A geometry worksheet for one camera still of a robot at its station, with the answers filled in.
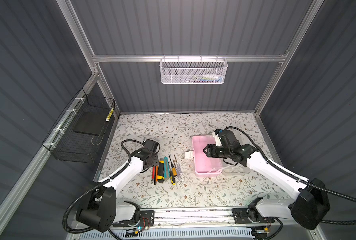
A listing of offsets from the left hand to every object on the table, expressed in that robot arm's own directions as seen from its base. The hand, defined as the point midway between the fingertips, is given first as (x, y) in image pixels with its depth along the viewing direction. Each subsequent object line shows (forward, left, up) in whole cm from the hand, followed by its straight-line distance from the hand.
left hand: (153, 161), depth 88 cm
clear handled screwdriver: (-2, -15, -6) cm, 16 cm away
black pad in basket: (+11, +28, +23) cm, 38 cm away
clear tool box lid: (-9, -43, +3) cm, 44 cm away
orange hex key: (-5, -2, -6) cm, 8 cm away
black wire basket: (+4, +35, +21) cm, 41 cm away
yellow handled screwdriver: (-4, -12, -5) cm, 14 cm away
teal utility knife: (-3, -8, -4) cm, 9 cm away
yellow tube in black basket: (+17, +22, +22) cm, 35 cm away
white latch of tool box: (+4, -22, -1) cm, 22 cm away
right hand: (-1, -32, +9) cm, 34 cm away
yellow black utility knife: (-5, -4, -6) cm, 9 cm away
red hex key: (-5, 0, -6) cm, 8 cm away
